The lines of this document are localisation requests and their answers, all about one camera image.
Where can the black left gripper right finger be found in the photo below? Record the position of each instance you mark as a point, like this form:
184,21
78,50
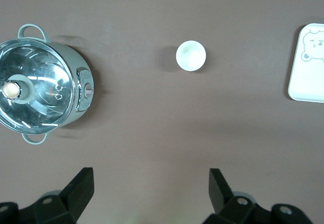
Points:
220,193

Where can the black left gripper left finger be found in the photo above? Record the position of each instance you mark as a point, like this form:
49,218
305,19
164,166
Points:
78,191

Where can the white plastic cup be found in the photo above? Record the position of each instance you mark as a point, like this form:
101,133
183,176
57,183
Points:
191,55

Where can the cream tray with bear print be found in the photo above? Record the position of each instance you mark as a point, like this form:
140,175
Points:
306,82

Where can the glass pot lid with knob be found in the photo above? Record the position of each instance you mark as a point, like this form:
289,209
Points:
43,82

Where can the sage green electric cooking pot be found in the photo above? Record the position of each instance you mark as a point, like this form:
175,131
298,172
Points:
78,64

